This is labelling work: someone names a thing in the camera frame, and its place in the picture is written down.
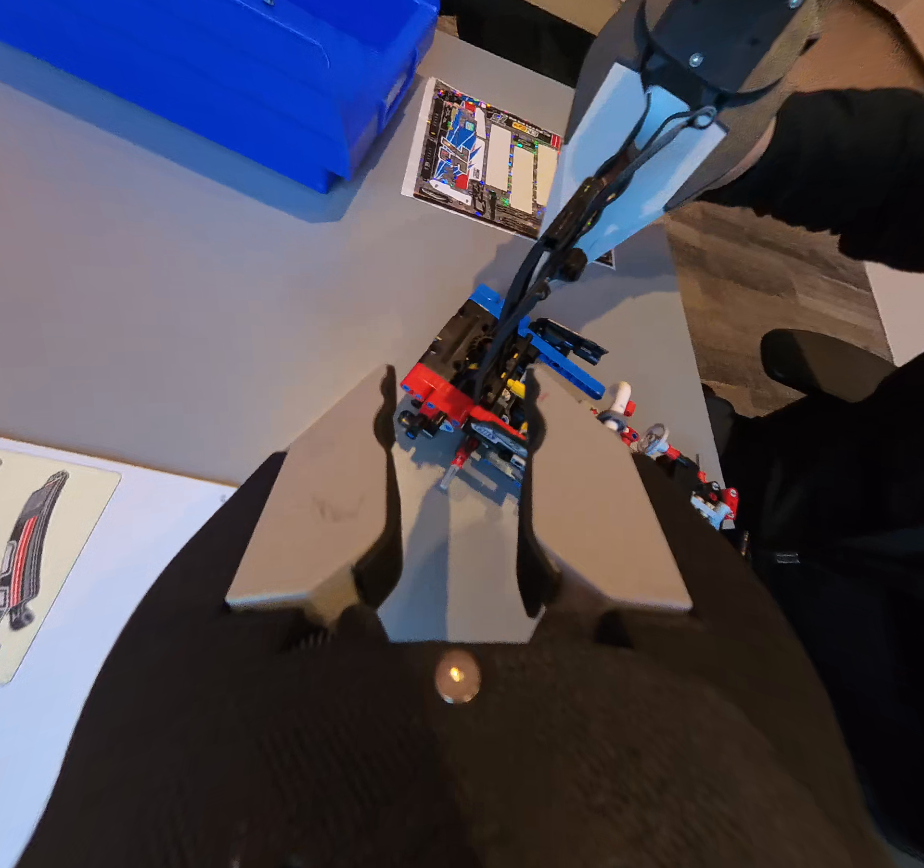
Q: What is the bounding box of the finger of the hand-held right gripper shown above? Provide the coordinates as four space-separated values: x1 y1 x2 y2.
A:
538 62 651 237
570 85 729 268

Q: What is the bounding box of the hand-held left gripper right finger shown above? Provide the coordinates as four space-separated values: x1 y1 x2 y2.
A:
516 366 694 643

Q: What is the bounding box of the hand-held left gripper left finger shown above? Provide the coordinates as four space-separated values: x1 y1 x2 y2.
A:
225 365 404 627

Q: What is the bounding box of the red striped black curved panel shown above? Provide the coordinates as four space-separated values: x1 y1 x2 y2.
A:
541 106 719 248

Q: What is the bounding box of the toy brick car model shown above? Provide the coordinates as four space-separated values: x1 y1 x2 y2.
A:
393 283 741 531

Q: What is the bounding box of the person's right forearm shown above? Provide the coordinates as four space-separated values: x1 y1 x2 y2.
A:
700 87 924 273

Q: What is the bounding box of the grey desk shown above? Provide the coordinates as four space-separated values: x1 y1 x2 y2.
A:
0 29 726 638

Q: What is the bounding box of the holographic sticker sheet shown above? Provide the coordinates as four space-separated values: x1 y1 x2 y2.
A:
401 77 615 266

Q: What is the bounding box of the brown cardboard box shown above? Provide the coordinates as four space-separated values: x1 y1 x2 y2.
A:
855 0 924 64

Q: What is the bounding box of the instruction booklet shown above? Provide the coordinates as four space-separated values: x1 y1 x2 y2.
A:
0 437 239 868

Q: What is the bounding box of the black chair armrest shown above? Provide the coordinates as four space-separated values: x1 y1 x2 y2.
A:
760 329 899 403

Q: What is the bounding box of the white box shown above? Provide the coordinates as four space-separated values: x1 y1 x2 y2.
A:
862 255 924 367

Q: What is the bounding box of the blue plastic bin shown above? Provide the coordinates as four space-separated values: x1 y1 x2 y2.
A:
0 0 443 194

